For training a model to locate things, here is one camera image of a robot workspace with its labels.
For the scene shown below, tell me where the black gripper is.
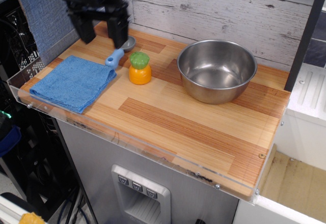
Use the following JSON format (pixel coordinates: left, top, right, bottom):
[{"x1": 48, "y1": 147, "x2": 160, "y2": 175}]
[{"x1": 63, "y1": 0, "x2": 128, "y2": 49}]

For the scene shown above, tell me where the blue cloth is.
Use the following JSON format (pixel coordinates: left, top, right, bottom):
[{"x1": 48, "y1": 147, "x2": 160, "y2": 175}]
[{"x1": 30, "y1": 55, "x2": 117, "y2": 114}]

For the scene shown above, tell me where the blue grey toy scoop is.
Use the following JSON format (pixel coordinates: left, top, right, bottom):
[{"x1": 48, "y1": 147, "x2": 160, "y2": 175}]
[{"x1": 104, "y1": 36, "x2": 136, "y2": 70}]

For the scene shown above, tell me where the blue fabric panel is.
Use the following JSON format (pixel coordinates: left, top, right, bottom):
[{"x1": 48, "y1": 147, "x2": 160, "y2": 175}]
[{"x1": 19, "y1": 0, "x2": 79, "y2": 66}]

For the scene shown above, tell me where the orange toy carrot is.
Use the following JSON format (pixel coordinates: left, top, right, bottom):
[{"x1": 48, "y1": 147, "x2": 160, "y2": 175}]
[{"x1": 129, "y1": 51, "x2": 152, "y2": 85}]

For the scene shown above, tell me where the steel bowl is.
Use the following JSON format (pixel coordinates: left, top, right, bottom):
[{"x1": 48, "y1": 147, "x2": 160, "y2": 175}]
[{"x1": 177, "y1": 39, "x2": 258, "y2": 104}]

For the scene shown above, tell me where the black crate rack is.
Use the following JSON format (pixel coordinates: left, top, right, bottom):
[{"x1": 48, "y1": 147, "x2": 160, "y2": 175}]
[{"x1": 1, "y1": 0, "x2": 77, "y2": 220}]

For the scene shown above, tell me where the grey toy fridge cabinet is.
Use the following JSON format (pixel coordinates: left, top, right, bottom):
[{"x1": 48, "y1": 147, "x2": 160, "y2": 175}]
[{"x1": 58, "y1": 121, "x2": 238, "y2": 223}]

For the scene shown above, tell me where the silver dispenser panel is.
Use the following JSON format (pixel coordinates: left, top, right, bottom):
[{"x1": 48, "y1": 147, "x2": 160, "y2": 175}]
[{"x1": 111, "y1": 164, "x2": 172, "y2": 223}]

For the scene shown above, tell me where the yellow object bottom left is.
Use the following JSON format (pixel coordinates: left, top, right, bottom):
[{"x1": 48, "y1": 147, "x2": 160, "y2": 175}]
[{"x1": 19, "y1": 212, "x2": 45, "y2": 224}]

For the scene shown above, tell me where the white toy sink unit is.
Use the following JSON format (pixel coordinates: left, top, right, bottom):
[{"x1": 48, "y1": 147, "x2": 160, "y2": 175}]
[{"x1": 234, "y1": 64, "x2": 325, "y2": 223}]

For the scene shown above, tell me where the clear acrylic guard rail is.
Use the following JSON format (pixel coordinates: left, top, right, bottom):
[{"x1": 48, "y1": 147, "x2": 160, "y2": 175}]
[{"x1": 7, "y1": 6, "x2": 291, "y2": 206}]

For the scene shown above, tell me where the dark right post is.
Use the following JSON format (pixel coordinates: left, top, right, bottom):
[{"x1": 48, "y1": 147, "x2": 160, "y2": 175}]
[{"x1": 284, "y1": 0, "x2": 325, "y2": 92}]

